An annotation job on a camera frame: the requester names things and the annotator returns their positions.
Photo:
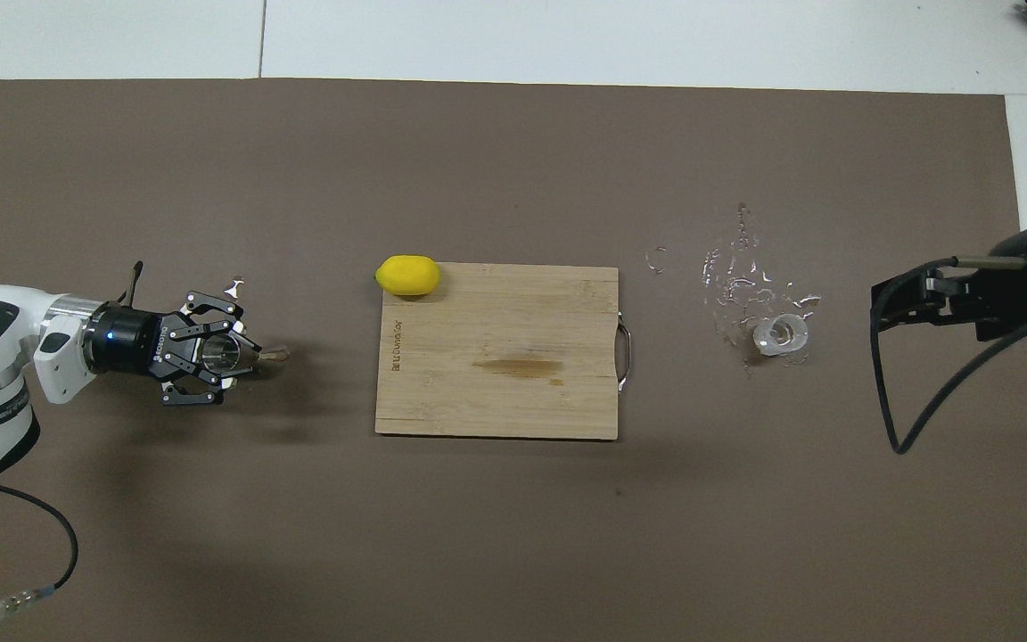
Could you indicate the steel double jigger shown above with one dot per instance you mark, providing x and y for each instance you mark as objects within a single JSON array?
[{"x": 221, "y": 354}]

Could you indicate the yellow lemon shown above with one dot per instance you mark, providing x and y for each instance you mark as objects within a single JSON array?
[{"x": 408, "y": 275}]

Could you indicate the bamboo cutting board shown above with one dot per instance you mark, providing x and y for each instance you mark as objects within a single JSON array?
[{"x": 496, "y": 401}]

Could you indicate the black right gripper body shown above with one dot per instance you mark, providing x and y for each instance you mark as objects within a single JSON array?
[{"x": 1008, "y": 299}]

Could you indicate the brown table mat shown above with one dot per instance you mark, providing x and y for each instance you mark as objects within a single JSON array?
[{"x": 513, "y": 535}]

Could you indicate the clear glass cup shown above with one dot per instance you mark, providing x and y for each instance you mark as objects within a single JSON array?
[{"x": 781, "y": 334}]

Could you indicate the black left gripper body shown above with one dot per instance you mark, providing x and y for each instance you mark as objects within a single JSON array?
[{"x": 126, "y": 343}]

